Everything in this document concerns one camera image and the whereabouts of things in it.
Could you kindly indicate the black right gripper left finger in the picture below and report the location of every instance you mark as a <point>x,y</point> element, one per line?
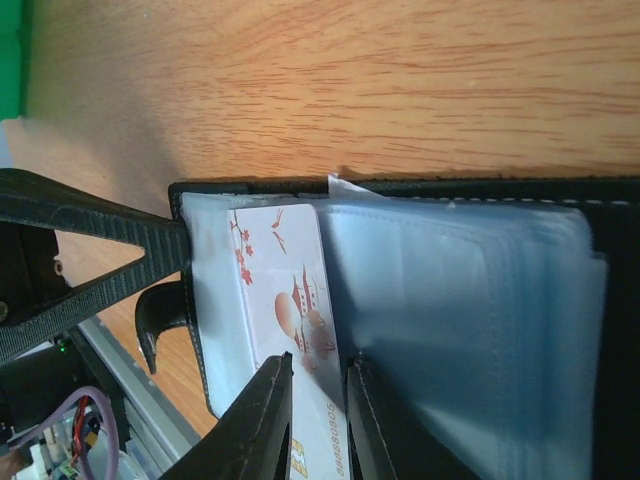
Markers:
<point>252,440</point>

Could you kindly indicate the green plastic sorting bin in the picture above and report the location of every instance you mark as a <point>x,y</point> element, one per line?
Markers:
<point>15,56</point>

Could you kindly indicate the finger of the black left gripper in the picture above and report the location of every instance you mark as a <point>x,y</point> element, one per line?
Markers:
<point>67,255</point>

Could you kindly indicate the aluminium rail front frame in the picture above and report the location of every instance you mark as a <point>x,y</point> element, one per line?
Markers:
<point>150,428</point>

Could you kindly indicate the white cherry blossom VIP card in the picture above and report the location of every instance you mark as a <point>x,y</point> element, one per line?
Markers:
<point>287,307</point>

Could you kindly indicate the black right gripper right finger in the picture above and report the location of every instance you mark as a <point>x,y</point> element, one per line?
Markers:
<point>387,440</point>

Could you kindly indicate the black card holder wallet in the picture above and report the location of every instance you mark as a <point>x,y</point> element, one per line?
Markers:
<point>504,312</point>

